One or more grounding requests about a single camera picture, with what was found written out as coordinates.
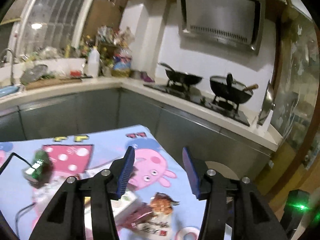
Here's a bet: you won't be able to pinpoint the barred kitchen window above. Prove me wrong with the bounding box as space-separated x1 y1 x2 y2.
15 0 93 56

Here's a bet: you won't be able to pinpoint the steel range hood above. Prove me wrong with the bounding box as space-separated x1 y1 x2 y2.
177 0 266 55

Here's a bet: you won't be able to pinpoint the dark red snack bag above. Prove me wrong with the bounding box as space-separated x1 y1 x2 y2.
118 203 153 230

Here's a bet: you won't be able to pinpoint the grey lower cabinets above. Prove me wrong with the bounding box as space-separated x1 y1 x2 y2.
1 88 272 179

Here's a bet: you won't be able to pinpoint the beige round trash bin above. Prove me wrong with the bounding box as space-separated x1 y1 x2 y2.
206 161 239 180

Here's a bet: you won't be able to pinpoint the steel sink faucet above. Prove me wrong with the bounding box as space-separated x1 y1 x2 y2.
0 48 16 87

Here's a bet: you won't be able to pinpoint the orange white snack bag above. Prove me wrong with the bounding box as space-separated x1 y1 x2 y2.
134 192 180 239

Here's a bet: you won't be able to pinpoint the wooden cutting board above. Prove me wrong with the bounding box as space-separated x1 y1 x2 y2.
25 79 82 90

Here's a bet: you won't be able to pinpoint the black gas stove top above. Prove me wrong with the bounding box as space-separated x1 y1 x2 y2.
144 81 250 127

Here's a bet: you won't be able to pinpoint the white plastic jug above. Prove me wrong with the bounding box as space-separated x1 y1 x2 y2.
86 46 100 77

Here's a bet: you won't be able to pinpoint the black wok with lid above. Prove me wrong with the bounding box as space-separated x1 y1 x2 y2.
209 73 259 109

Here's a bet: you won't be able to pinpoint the steel pot lid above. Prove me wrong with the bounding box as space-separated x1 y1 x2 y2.
257 81 275 126

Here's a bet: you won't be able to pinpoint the Peppa Pig blue tablecloth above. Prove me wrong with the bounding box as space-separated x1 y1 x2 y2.
1 125 206 239

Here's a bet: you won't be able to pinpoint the black wok long handle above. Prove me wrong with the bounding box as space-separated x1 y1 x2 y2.
157 62 203 92

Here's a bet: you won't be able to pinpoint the black cable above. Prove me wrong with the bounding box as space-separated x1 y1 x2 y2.
0 152 38 239

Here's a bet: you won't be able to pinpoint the blue snack package on counter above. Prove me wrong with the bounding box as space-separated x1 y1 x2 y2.
113 48 132 71

